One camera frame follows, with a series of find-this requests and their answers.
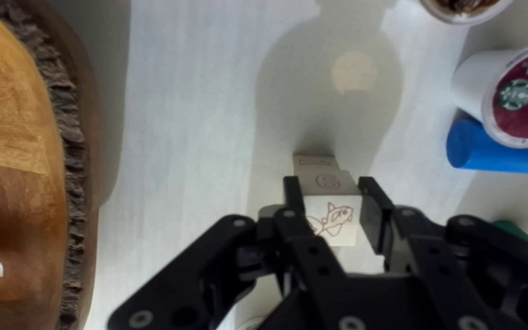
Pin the maroon lid coffee pod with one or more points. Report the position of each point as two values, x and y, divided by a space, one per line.
521 97

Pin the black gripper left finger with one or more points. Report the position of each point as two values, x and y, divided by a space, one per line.
215 275

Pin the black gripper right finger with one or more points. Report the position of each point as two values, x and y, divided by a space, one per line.
459 268

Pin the brown lid coffee pod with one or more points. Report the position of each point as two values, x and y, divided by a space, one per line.
466 9

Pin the wooden bark-edged tray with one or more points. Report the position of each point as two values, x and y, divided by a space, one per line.
13 152

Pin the white cube with fish drawing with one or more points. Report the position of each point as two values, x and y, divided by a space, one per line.
331 195

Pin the green cylinder block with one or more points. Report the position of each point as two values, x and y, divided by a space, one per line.
508 228

